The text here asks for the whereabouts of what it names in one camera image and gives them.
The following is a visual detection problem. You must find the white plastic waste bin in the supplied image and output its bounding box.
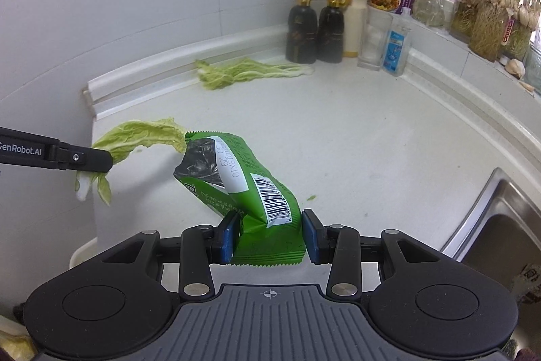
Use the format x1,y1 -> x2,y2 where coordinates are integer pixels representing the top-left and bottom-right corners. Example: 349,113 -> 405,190
69,236 -> 111,271

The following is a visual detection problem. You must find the hand sanitizer bottle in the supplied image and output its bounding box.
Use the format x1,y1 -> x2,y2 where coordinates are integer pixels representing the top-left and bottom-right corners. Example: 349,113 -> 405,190
382,7 -> 413,76

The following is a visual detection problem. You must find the steel kitchen sink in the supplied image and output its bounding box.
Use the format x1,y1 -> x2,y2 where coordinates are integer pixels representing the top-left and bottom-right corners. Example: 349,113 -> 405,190
440,166 -> 541,345

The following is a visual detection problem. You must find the white backsplash trim strip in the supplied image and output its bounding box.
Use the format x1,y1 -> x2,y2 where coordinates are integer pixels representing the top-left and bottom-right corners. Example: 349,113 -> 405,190
82,23 -> 292,120

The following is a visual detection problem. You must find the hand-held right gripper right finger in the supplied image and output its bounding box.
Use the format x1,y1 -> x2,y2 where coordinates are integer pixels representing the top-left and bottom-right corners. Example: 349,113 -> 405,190
301,209 -> 444,297

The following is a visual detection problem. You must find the crinkled cabbage leaf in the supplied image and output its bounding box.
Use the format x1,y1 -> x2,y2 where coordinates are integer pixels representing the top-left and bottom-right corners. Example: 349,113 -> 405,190
75,116 -> 189,206

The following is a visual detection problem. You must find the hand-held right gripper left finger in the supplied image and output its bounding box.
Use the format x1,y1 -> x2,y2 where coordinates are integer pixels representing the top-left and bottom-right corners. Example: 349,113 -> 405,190
101,212 -> 243,298

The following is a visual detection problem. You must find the red label jar with roots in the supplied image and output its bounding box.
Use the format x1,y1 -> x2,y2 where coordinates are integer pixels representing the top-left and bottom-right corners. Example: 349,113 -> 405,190
469,3 -> 516,61

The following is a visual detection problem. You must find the long cabbage leaf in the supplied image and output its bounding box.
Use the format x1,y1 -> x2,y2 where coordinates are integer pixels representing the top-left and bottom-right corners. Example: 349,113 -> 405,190
194,57 -> 315,91

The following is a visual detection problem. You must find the loose garlic bulb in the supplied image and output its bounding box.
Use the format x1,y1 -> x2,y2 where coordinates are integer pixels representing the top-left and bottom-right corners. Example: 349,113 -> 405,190
505,59 -> 526,79

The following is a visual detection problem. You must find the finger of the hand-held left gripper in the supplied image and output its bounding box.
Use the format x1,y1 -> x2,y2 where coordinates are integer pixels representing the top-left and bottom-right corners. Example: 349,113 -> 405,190
57,141 -> 116,175

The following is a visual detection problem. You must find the clear drinking glass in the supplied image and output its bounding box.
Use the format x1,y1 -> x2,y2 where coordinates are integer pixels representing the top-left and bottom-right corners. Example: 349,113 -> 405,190
357,6 -> 395,71

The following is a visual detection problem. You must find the green snack packet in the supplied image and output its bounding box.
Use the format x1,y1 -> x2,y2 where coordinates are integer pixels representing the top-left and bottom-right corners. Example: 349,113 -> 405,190
173,129 -> 306,266

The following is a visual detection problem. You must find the dark bottle with gold collar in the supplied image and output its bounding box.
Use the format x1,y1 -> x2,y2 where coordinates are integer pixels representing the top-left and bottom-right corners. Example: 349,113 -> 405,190
285,0 -> 319,63
317,0 -> 345,63

